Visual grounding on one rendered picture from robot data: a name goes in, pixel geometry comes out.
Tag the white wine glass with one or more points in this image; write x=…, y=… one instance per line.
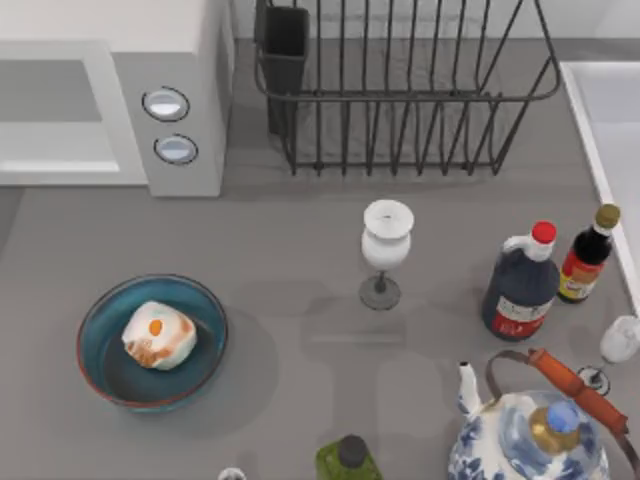
x=385, y=240

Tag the round microwave knob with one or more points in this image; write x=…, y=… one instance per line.
x=176, y=149
x=165, y=104

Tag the pale microwave oven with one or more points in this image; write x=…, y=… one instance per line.
x=165, y=165

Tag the black cutlery holder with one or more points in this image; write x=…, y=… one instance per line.
x=285, y=65

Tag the white bread with orange spot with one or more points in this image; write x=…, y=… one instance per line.
x=160, y=335

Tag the large dark red-capped bottle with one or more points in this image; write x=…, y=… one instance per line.
x=520, y=295

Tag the green bottle with black cap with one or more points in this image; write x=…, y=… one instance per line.
x=348, y=459

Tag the blue bowl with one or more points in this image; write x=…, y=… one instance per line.
x=112, y=365

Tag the small white round object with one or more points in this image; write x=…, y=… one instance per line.
x=232, y=474

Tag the small dark gold-capped bottle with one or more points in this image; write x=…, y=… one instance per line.
x=585, y=260

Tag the blue and white teapot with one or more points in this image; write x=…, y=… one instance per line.
x=525, y=435

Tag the clear wine glass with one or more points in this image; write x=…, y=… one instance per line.
x=617, y=345

